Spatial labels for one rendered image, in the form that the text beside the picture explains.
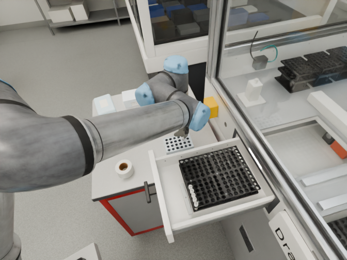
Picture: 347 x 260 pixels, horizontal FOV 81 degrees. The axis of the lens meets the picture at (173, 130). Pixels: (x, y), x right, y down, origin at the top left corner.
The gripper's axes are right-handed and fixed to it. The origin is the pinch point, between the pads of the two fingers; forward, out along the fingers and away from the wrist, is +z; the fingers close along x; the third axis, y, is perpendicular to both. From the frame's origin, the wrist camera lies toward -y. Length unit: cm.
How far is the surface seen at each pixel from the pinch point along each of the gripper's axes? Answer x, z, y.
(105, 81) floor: -179, 84, 58
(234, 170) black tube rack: 25.4, -5.8, -10.5
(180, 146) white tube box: 3.2, 4.7, 3.1
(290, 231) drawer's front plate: 47, -8, -16
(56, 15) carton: -365, 58, 133
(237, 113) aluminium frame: 8.8, -14.8, -17.7
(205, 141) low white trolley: 1.4, 8.2, -9.2
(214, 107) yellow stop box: -4.8, -6.8, -14.5
